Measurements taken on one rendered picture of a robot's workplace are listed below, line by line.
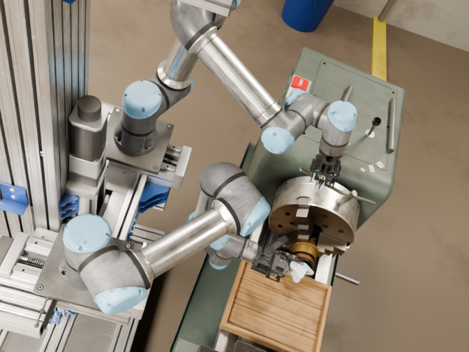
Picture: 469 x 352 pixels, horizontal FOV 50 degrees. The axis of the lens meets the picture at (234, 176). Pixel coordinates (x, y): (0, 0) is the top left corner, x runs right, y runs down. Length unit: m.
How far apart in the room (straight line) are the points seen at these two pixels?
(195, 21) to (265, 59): 2.75
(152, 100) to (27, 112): 0.48
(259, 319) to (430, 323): 1.65
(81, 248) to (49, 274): 0.24
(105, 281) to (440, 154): 3.23
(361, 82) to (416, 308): 1.62
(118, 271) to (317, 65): 1.24
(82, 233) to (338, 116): 0.71
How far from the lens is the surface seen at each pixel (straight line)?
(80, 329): 2.46
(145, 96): 1.60
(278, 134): 1.25
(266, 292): 1.90
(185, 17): 1.29
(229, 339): 1.83
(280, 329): 1.88
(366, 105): 2.08
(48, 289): 1.51
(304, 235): 1.76
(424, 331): 3.28
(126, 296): 1.27
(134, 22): 4.00
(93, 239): 1.31
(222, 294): 2.23
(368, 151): 1.93
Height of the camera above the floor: 2.57
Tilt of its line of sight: 53 degrees down
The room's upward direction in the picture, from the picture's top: 25 degrees clockwise
